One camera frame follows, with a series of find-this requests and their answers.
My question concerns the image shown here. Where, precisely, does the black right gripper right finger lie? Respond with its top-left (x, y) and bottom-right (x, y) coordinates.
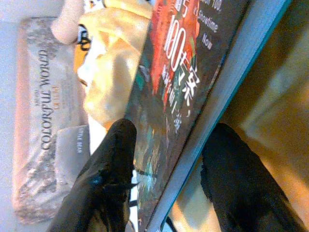
top-left (199, 122), bottom-right (309, 232)

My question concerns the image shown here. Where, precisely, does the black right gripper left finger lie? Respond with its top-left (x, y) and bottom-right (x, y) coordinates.
top-left (47, 118), bottom-right (140, 232)

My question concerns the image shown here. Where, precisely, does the yellow cartoon egg blanket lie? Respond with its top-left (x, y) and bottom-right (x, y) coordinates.
top-left (76, 0), bottom-right (156, 155)

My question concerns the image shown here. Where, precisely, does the dark printed paperback book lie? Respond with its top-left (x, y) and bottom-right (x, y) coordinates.
top-left (124, 0), bottom-right (294, 232)

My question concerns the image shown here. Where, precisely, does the beige knot pillow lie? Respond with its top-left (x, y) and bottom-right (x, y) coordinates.
top-left (51, 0), bottom-right (86, 44)

